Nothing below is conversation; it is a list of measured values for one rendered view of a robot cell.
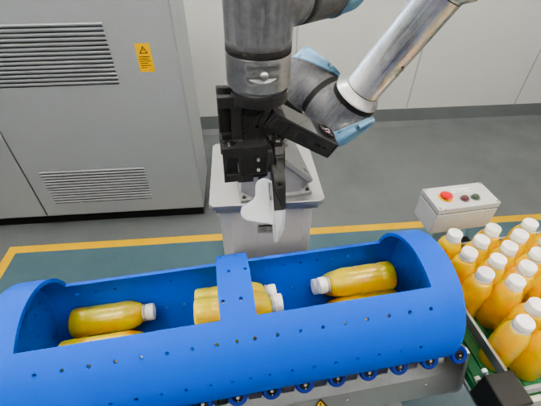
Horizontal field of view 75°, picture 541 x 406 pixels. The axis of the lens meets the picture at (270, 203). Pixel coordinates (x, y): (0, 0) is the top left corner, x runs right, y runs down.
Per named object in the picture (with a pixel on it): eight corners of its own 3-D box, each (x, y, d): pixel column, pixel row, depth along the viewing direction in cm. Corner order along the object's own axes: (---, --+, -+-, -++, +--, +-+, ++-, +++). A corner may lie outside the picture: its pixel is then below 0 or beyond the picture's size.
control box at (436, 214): (413, 212, 115) (422, 188, 109) (468, 205, 118) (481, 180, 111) (428, 234, 108) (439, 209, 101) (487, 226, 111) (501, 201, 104)
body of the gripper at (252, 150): (220, 155, 53) (214, 76, 45) (277, 151, 54) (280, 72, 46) (225, 188, 47) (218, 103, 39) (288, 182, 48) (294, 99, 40)
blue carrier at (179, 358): (65, 325, 90) (10, 254, 71) (386, 276, 102) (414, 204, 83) (30, 457, 70) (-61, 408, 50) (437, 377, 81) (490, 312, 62)
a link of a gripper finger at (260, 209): (243, 245, 50) (237, 180, 49) (283, 240, 51) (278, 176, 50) (245, 250, 47) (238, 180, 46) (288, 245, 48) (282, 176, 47)
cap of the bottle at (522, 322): (534, 336, 77) (538, 331, 75) (514, 331, 77) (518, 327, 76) (530, 320, 79) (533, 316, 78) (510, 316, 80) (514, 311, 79)
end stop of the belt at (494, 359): (421, 256, 108) (424, 250, 106) (423, 255, 108) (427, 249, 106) (510, 393, 78) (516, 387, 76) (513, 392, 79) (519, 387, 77)
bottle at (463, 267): (431, 292, 104) (450, 255, 93) (441, 278, 108) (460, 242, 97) (454, 305, 101) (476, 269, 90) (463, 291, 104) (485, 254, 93)
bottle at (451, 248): (439, 286, 106) (459, 249, 95) (419, 272, 110) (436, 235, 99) (451, 274, 109) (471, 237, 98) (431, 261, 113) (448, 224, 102)
